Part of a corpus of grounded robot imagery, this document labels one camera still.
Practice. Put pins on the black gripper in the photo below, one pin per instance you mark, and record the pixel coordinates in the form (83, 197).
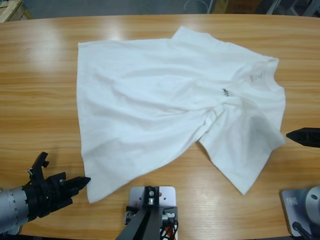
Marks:
(47, 195)

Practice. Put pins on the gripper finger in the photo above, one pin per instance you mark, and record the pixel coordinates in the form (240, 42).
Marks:
(307, 134)
(311, 143)

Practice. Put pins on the white t-shirt with small print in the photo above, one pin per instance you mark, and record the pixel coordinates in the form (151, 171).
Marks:
(150, 100)

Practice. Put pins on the black clamp block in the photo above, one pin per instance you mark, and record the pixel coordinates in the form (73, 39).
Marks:
(170, 215)

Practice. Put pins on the brown cardboard box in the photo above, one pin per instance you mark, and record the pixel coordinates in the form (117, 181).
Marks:
(242, 6)

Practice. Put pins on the yellow box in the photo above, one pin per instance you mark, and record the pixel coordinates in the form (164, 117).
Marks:
(222, 6)

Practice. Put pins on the cardboard boxes stack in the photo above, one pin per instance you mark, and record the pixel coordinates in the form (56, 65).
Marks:
(12, 10)

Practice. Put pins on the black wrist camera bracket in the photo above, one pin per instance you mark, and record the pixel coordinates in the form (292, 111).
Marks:
(38, 165)

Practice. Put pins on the white mount plate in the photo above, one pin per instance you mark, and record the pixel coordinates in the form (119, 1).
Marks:
(167, 196)

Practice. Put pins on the grey metal frame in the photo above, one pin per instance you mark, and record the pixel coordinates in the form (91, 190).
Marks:
(307, 7)

